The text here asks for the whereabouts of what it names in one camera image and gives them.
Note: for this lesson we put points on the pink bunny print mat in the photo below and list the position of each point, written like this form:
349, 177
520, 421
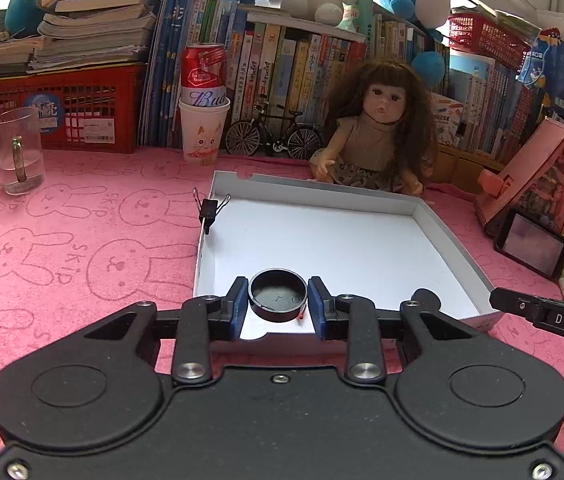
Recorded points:
62, 260

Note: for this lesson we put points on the black round cap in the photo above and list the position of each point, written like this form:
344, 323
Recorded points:
277, 300

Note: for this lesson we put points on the blue printed paper bag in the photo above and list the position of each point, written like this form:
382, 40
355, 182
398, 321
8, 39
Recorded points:
549, 70

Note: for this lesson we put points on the white cardboard box tray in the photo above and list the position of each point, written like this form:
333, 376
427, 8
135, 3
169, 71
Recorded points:
337, 245

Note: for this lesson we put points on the wooden drawer unit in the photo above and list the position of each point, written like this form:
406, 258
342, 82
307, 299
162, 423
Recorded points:
462, 162

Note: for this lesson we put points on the cat print paper cup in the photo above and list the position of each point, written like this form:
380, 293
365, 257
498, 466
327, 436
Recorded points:
203, 130

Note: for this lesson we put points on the black toy bicycle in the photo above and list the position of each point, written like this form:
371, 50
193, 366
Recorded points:
272, 135

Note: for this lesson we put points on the pink triangular case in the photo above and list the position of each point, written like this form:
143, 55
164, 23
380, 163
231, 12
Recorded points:
532, 180

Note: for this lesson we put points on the black smartphone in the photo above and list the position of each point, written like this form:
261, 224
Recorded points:
532, 242

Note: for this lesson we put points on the row of upright books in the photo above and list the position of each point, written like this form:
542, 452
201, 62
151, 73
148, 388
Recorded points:
292, 75

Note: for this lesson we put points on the white pencil print box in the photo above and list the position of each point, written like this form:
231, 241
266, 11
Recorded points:
447, 115

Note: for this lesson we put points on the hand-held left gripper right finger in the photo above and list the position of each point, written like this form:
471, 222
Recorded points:
314, 307

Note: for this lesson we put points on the small black binder clip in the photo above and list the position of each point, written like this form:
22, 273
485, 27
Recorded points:
209, 210

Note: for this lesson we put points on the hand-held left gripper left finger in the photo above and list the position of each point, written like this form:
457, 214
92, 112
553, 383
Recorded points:
241, 310

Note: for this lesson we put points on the red beer can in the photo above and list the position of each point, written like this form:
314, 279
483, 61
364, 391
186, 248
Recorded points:
203, 75

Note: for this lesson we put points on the brown haired doll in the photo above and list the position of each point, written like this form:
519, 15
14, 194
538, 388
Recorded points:
379, 125

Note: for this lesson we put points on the stack of books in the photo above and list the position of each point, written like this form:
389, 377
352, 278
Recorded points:
92, 25

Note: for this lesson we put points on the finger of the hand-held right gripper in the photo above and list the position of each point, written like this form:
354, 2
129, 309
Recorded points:
512, 302

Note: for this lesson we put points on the red plastic basket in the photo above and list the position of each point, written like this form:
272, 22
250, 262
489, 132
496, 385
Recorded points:
487, 35

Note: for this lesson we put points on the red plastic crate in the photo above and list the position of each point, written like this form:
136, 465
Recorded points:
57, 107

